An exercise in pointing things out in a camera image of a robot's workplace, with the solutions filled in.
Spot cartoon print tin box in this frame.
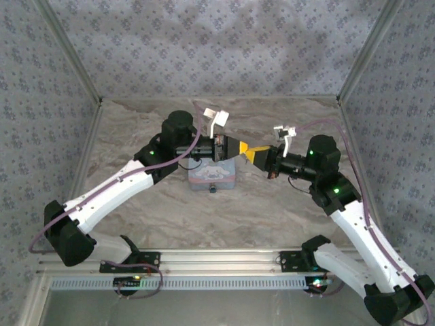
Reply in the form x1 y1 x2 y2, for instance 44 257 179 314
188 158 238 192

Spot floral patterned backdrop cloth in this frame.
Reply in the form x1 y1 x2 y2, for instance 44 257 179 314
0 0 435 326

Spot right controller board with LED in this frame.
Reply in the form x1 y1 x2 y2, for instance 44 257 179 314
304 276 336 290

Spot controller board with led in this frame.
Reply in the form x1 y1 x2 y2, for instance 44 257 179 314
304 276 336 290
114 276 143 288

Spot left controller board with LED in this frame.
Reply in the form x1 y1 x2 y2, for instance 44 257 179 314
114 276 143 288

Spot thin black cable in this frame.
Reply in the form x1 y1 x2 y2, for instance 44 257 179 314
288 175 312 194

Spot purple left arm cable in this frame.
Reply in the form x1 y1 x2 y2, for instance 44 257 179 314
28 101 213 255

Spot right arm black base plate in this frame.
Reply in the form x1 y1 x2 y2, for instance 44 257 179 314
280 250 328 272

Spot aluminium mounting rail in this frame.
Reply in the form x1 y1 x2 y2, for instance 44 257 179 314
37 249 368 274

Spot aluminium frame post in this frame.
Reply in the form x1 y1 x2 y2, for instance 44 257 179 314
35 0 103 103
336 0 407 102

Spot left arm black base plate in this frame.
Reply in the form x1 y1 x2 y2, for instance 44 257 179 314
99 250 161 274

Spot grey slotted cable duct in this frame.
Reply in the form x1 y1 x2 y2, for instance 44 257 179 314
50 274 331 291

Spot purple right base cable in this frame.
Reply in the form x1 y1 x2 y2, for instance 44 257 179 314
307 287 345 298

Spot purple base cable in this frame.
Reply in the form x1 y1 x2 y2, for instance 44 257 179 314
307 287 345 298
101 260 164 300

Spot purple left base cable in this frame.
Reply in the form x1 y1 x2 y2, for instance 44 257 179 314
101 260 164 300

